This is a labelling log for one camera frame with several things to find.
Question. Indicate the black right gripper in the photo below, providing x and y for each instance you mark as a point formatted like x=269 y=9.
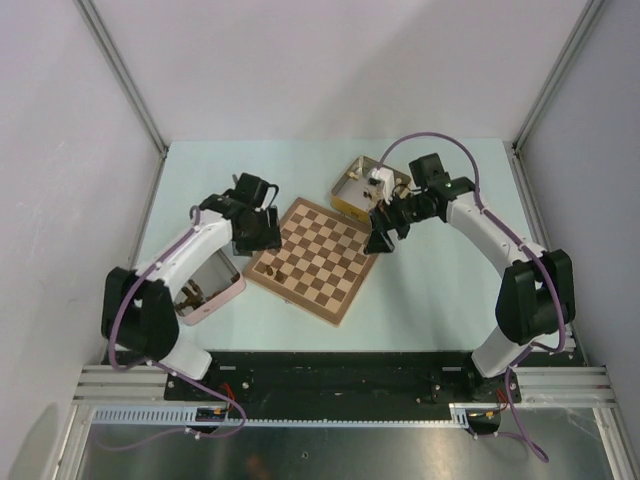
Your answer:
x=385 y=217

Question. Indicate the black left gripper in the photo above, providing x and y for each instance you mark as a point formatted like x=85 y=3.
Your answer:
x=270 y=238

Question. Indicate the dark pawn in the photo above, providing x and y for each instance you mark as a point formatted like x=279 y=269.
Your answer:
x=279 y=275

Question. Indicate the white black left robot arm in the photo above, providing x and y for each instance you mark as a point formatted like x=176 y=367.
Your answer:
x=139 y=306

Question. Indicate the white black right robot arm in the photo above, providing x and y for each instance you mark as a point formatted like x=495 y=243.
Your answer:
x=536 y=295

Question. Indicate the wooden folding chess board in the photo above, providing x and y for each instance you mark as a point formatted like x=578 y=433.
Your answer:
x=321 y=257

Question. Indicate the dark chess pieces pile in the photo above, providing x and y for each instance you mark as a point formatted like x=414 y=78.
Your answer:
x=197 y=301

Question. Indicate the yellow metal tin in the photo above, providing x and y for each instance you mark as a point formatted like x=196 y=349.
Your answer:
x=354 y=196

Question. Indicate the pink metal tin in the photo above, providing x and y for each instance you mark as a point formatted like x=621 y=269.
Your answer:
x=216 y=282

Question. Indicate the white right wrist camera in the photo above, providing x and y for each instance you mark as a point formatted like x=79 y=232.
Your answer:
x=384 y=181

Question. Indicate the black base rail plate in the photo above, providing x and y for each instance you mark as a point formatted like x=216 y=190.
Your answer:
x=344 y=387

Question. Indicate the left aluminium corner post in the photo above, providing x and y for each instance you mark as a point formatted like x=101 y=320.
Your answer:
x=115 y=61

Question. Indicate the aluminium corner post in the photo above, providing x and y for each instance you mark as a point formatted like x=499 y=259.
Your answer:
x=567 y=57
x=115 y=61

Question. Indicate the aluminium front frame rail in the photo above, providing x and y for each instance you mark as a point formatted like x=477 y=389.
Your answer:
x=565 y=387

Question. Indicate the white cable duct strip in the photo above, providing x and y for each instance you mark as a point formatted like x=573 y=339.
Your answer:
x=183 y=416

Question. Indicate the right aluminium corner post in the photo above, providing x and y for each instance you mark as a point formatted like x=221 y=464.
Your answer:
x=567 y=57

